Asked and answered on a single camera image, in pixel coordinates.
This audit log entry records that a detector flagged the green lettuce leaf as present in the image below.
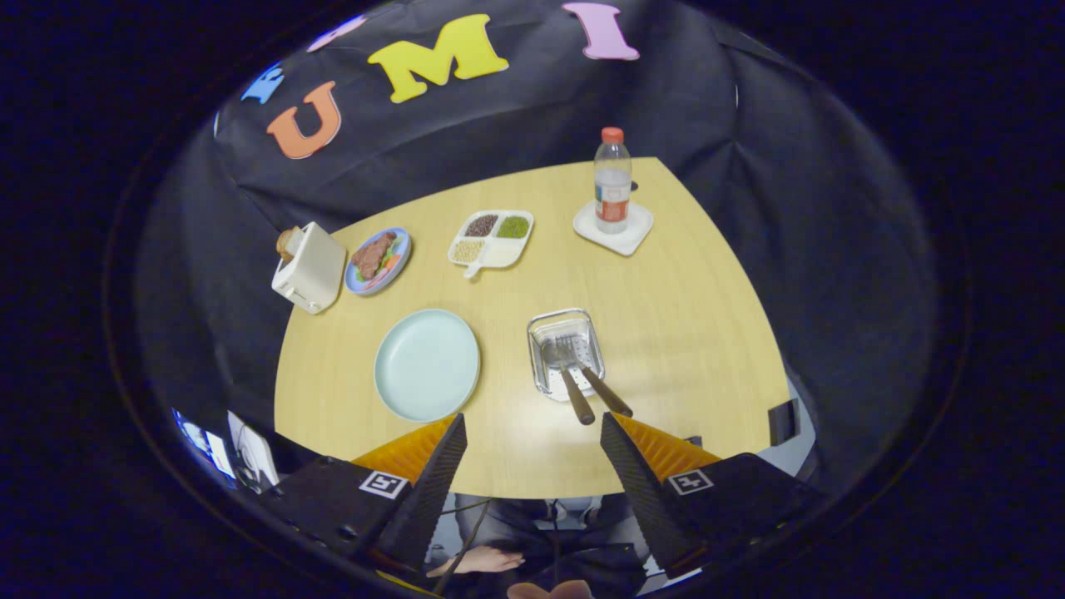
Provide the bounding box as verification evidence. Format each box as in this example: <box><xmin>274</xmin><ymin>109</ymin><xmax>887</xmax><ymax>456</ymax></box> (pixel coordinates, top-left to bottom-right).
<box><xmin>349</xmin><ymin>235</ymin><xmax>404</xmax><ymax>288</ymax></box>

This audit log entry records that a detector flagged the clear plastic water bottle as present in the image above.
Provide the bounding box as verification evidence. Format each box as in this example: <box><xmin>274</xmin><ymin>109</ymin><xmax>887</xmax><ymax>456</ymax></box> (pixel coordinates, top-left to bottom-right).
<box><xmin>594</xmin><ymin>126</ymin><xmax>633</xmax><ymax>235</ymax></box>

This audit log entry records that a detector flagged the white divided dish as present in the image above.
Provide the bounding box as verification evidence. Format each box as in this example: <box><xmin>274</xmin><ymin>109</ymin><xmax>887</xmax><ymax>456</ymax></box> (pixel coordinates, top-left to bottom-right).
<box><xmin>448</xmin><ymin>210</ymin><xmax>535</xmax><ymax>280</ymax></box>

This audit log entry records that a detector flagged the black backdrop cloth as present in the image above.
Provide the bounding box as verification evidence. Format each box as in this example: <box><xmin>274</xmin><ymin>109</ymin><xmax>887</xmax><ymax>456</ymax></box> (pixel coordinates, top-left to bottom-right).
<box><xmin>133</xmin><ymin>0</ymin><xmax>941</xmax><ymax>500</ymax></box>

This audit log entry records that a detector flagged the computer monitor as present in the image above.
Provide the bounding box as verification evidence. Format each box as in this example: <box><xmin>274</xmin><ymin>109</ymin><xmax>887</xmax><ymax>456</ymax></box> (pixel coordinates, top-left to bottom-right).
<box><xmin>172</xmin><ymin>408</ymin><xmax>238</xmax><ymax>488</ymax></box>

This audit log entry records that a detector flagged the white toaster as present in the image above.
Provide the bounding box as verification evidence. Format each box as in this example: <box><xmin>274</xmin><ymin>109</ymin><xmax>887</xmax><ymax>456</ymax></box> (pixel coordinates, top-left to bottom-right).
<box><xmin>271</xmin><ymin>221</ymin><xmax>347</xmax><ymax>315</ymax></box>

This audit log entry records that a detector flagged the wooden handled fork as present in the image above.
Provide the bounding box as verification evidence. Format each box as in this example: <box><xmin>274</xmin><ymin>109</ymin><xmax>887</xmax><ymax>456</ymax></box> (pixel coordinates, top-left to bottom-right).
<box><xmin>556</xmin><ymin>335</ymin><xmax>634</xmax><ymax>418</ymax></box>

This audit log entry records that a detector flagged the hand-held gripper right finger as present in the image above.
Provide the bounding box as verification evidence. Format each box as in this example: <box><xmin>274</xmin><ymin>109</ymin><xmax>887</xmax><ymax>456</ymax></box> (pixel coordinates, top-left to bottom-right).
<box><xmin>599</xmin><ymin>412</ymin><xmax>825</xmax><ymax>582</ymax></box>

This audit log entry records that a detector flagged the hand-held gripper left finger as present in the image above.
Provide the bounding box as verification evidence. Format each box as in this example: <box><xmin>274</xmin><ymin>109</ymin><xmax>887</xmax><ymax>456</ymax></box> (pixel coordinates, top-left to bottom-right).
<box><xmin>258</xmin><ymin>413</ymin><xmax>468</xmax><ymax>583</ymax></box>

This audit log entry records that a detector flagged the wooden handled spoon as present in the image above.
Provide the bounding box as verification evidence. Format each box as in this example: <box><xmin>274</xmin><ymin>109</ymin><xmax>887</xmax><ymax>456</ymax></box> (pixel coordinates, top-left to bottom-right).
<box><xmin>541</xmin><ymin>341</ymin><xmax>597</xmax><ymax>426</ymax></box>

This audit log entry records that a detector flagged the metal wire basket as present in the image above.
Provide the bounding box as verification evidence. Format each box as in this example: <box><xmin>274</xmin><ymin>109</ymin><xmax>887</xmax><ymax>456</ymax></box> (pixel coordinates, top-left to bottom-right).
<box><xmin>527</xmin><ymin>309</ymin><xmax>607</xmax><ymax>403</ymax></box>

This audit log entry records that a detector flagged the light green plate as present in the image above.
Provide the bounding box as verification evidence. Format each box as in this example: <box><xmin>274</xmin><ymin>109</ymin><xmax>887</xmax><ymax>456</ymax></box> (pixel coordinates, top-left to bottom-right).
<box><xmin>374</xmin><ymin>309</ymin><xmax>482</xmax><ymax>423</ymax></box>

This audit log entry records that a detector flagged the white square coaster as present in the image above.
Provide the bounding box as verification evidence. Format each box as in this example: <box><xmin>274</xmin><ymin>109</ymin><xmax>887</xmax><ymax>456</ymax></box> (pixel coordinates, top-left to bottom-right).
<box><xmin>572</xmin><ymin>200</ymin><xmax>655</xmax><ymax>257</ymax></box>

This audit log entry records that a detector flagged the brown steak piece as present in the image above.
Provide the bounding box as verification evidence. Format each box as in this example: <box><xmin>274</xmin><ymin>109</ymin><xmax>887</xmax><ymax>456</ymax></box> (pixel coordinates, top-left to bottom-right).
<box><xmin>350</xmin><ymin>232</ymin><xmax>398</xmax><ymax>280</ymax></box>

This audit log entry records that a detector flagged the white flat panel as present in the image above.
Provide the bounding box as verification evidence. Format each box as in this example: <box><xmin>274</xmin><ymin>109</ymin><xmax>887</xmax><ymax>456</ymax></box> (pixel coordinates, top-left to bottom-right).
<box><xmin>226</xmin><ymin>412</ymin><xmax>280</xmax><ymax>492</ymax></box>

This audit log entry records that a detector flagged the blue plate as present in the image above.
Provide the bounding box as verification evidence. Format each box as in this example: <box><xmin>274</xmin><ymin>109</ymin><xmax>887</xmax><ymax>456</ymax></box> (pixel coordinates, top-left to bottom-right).
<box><xmin>344</xmin><ymin>227</ymin><xmax>412</xmax><ymax>296</ymax></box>

